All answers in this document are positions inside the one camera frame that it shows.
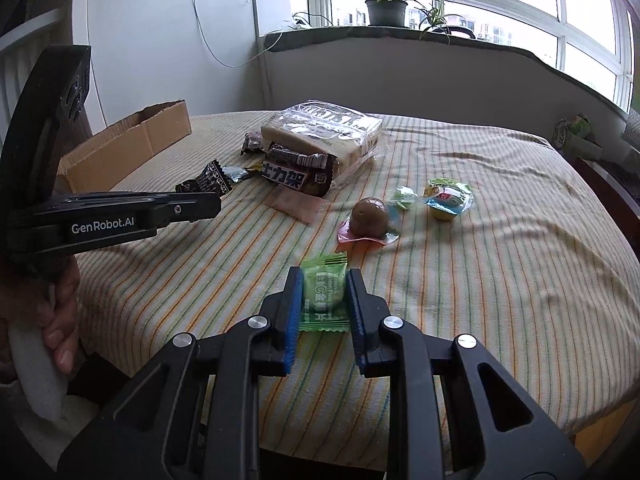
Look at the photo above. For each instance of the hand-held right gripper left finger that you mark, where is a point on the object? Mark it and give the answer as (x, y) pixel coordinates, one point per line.
(295, 320)

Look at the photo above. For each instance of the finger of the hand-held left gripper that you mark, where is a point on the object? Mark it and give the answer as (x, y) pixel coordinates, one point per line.
(192, 207)

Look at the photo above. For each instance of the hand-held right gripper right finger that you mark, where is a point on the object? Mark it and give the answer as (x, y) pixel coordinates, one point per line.
(356, 320)

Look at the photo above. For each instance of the green snack packet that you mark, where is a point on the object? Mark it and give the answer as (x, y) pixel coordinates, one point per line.
(324, 295)

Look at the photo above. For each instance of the brown cardboard box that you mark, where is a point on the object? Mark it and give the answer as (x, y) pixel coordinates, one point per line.
(125, 145)

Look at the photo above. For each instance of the dark brown chocolate bar wrapper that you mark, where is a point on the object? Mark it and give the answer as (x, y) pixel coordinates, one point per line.
(300, 170)

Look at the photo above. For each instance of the person's left hand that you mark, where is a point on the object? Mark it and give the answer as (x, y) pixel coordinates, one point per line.
(62, 310)

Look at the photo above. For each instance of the small black snack packet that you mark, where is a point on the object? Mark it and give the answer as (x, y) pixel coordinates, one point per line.
(207, 177)

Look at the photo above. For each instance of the small green silver candy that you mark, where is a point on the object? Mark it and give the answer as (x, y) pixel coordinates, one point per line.
(236, 173)

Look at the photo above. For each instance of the small brown wrapped candy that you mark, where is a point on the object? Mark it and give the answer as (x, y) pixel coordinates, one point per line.
(252, 142)

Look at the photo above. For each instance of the pink translucent snack packet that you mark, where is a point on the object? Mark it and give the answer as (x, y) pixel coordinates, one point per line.
(295, 204)

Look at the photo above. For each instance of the brown jelly cup pink lid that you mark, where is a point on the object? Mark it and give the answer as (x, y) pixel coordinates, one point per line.
(369, 217)

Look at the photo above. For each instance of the clear bag of biscuits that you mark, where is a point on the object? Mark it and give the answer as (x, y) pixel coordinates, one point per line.
(325, 135)

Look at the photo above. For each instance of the colourful yellow jelly cup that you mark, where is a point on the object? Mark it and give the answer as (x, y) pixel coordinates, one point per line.
(447, 199)

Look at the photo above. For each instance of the striped beige cloth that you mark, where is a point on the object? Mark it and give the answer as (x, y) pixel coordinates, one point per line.
(500, 270)

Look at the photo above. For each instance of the white cabinet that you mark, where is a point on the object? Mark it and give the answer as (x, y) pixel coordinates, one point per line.
(165, 35)

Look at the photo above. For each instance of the grey window sill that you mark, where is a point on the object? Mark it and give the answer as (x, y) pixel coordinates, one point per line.
(400, 37)

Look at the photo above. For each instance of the green paper bag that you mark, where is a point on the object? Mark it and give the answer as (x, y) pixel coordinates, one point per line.
(575, 135)

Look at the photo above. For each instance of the small spider plant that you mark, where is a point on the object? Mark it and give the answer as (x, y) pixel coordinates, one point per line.
(435, 20)

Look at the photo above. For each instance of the white lace cloth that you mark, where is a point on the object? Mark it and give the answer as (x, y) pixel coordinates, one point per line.
(632, 130)

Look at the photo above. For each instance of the white framed window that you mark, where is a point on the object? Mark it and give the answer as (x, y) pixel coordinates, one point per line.
(500, 5)

